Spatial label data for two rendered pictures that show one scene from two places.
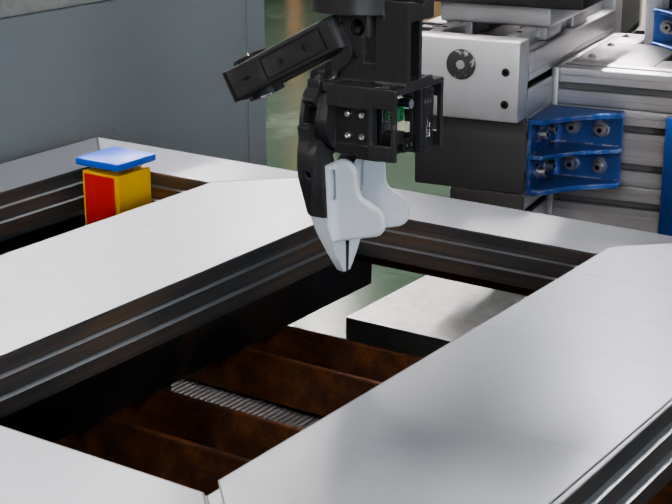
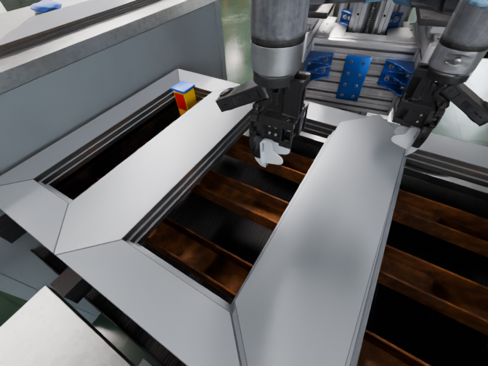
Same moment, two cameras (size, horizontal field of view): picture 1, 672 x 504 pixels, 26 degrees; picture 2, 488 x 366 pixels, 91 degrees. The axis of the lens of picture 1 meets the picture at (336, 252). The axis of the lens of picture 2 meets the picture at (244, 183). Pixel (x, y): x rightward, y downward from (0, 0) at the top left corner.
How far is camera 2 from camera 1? 0.69 m
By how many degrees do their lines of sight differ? 31
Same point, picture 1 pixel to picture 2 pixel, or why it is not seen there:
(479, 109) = not seen: hidden behind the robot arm
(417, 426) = (300, 251)
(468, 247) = not seen: hidden behind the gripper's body
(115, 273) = (187, 149)
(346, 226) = (267, 160)
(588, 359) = (349, 197)
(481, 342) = (311, 187)
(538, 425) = (342, 247)
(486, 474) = (331, 289)
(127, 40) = (181, 33)
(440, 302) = not seen: hidden behind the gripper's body
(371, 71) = (280, 108)
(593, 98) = (324, 49)
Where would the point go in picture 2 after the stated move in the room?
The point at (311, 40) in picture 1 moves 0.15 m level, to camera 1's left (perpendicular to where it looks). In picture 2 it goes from (253, 94) to (161, 99)
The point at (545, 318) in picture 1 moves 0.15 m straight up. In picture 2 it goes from (329, 169) to (346, 115)
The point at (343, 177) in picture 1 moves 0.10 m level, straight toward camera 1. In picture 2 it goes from (266, 145) to (273, 185)
